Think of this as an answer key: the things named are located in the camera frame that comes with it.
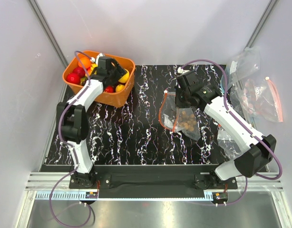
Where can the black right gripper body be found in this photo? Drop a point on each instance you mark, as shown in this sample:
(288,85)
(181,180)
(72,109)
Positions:
(181,99)

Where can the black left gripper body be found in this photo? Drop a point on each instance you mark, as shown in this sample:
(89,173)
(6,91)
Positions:
(115,64)

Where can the yellow lemon large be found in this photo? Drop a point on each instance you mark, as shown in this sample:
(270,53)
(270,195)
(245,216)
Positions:
(125,77)

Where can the clear zip bag orange zipper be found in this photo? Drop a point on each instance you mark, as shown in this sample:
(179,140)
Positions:
(178,120)

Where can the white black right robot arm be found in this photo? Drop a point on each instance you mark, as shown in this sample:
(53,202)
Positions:
(257,149)

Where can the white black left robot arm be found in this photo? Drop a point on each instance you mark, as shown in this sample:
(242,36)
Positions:
(72,117)

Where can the clear blue zip bag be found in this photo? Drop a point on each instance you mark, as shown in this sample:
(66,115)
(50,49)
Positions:
(242,65)

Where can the filled zip bag red zipper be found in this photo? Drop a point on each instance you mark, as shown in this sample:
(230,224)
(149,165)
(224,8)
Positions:
(258,99)

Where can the yellow lemon small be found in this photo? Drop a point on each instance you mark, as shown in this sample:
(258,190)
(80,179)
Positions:
(119,88)

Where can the orange fruit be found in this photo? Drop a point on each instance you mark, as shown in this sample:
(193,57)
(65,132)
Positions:
(84,62)

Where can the orange plastic fruit basket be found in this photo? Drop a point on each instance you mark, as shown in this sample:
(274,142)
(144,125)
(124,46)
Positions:
(93,90)

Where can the dark red apple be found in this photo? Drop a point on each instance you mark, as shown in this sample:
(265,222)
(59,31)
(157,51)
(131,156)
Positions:
(79,71)

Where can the bright red apple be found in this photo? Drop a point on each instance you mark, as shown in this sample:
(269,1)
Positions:
(73,78)

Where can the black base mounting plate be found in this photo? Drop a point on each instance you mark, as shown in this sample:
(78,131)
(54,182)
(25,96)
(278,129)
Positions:
(109,176)

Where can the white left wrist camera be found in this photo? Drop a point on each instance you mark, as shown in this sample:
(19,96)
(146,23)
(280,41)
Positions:
(96,59)

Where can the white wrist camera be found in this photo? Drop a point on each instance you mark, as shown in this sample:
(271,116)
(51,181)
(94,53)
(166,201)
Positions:
(96,59)
(181,71)

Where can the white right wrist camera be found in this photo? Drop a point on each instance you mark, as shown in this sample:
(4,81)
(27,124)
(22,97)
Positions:
(181,71)

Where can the aluminium rail frame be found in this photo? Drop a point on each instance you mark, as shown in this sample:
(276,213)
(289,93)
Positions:
(163,204)

